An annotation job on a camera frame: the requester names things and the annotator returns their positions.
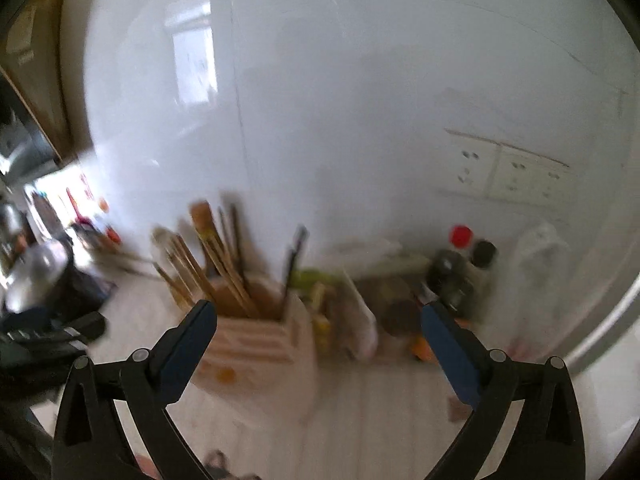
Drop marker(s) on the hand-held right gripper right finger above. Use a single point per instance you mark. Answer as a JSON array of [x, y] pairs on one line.
[[450, 355]]

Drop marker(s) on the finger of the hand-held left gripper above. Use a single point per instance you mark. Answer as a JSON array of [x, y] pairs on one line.
[[75, 327]]

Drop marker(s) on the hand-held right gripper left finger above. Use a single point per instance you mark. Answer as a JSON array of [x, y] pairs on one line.
[[187, 350]]

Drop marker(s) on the light wooden chopstick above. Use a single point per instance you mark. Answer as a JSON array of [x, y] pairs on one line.
[[175, 285], [192, 270], [227, 275], [232, 260]]

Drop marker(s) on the cream chopstick holder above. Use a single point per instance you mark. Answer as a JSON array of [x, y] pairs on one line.
[[260, 350]]

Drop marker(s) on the dark wooden chopstick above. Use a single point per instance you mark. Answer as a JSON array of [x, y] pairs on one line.
[[296, 260], [237, 245]]

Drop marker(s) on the black glass cooktop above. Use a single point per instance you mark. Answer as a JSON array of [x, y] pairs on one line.
[[85, 295]]

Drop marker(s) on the steel pot on stove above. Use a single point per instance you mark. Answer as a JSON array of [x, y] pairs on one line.
[[35, 275]]

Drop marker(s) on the black capped sauce bottle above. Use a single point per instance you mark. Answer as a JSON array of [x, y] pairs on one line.
[[482, 260]]

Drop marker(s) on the white plastic bag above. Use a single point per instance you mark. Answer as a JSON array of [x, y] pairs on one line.
[[537, 285]]

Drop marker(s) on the cat printed mat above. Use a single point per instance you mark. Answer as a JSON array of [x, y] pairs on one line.
[[350, 410]]

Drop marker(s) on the clear plastic snack bag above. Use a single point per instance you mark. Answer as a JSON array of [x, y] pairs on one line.
[[345, 310]]

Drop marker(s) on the red capped sauce bottle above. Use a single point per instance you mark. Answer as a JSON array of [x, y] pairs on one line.
[[460, 237]]

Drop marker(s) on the dark soy sauce bottle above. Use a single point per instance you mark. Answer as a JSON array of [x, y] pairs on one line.
[[201, 220]]

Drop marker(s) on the black range hood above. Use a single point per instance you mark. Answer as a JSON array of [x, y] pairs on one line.
[[25, 130]]

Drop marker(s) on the white wall socket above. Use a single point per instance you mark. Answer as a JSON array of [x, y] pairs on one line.
[[517, 175], [552, 185], [472, 160]]

